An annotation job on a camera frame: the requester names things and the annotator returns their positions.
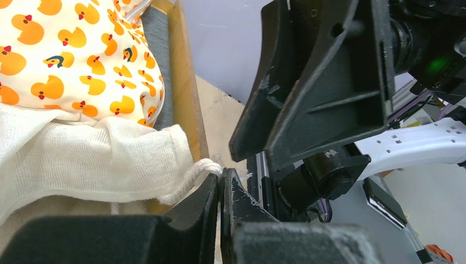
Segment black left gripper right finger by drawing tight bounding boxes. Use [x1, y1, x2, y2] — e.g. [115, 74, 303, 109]
[220, 168, 382, 263]

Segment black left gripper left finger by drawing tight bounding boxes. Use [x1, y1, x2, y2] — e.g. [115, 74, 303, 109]
[1, 174, 218, 263]

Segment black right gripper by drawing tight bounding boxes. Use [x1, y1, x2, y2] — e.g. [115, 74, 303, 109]
[229, 1, 395, 169]

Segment wooden pet bed frame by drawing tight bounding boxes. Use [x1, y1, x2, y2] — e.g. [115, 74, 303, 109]
[142, 1, 216, 212]

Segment orange patterned white blanket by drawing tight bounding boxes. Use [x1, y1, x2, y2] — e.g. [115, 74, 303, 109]
[1, 1, 222, 222]

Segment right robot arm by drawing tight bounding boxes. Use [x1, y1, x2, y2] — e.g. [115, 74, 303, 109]
[229, 1, 465, 222]

